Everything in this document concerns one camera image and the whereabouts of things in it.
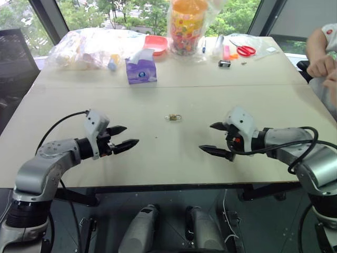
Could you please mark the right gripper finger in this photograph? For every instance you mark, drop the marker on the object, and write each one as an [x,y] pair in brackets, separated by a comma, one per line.
[219,126]
[218,152]

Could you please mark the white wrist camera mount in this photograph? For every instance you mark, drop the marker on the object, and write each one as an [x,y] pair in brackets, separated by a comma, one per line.
[243,124]
[94,122]

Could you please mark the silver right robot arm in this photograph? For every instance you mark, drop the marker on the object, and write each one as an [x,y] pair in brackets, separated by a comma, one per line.
[316,168]

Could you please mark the dark window frame post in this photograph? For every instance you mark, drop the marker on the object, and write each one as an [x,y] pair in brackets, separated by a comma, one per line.
[48,18]
[266,15]

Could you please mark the flat clear plastic bag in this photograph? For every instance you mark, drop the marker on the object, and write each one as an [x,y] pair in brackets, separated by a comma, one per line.
[266,50]

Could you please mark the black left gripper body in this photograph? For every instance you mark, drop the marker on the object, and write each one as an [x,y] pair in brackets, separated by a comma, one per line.
[104,145]

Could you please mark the small orange plastic piece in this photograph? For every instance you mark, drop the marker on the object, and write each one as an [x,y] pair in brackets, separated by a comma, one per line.
[233,56]

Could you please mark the blue pen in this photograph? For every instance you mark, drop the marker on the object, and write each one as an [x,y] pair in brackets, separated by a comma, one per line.
[204,47]

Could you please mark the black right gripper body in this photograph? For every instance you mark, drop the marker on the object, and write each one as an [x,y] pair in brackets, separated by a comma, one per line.
[232,138]

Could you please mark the clear plastic wrapper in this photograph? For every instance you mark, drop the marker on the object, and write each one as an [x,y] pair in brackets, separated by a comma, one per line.
[218,46]

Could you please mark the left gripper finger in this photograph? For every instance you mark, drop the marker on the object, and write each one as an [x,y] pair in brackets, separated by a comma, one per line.
[125,145]
[118,130]

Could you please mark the person's right hand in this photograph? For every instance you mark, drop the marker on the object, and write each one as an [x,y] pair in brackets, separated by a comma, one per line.
[319,66]

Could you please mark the person's right forearm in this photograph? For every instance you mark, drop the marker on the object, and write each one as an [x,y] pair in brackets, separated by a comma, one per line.
[316,42]

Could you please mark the grey rounded robot leg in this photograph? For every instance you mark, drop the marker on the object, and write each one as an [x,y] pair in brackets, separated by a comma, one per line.
[205,229]
[142,229]

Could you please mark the black mesh chair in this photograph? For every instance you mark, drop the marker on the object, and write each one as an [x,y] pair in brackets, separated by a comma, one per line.
[15,66]

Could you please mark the pink plastic marker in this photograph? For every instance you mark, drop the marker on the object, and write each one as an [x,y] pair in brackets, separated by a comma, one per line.
[226,52]

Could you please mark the black table frame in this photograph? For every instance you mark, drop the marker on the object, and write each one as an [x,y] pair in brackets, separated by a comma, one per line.
[158,187]

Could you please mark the colourful candy jar orange lid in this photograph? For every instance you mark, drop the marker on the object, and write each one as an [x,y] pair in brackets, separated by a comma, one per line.
[185,29]

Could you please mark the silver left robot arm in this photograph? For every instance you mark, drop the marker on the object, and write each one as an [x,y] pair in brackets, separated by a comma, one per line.
[39,163]

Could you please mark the small black box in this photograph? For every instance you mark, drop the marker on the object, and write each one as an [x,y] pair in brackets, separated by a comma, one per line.
[224,63]

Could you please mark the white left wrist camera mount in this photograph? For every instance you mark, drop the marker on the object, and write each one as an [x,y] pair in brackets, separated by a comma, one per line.
[94,122]

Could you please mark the person's left hand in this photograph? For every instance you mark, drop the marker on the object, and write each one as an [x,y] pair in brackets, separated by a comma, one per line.
[331,82]

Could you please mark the purple tissue box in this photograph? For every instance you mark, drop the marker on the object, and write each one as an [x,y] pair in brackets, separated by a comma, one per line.
[140,72]

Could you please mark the large clear plastic bag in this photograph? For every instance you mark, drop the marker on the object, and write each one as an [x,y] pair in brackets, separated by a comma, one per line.
[84,47]

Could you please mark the black chair armrest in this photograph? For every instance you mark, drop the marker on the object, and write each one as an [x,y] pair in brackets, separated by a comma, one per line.
[304,69]

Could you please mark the small blue yellow bottle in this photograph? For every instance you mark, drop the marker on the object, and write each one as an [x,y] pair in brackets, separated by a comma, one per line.
[112,63]

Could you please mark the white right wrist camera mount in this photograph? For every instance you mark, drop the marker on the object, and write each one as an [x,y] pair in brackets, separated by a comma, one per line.
[243,124]

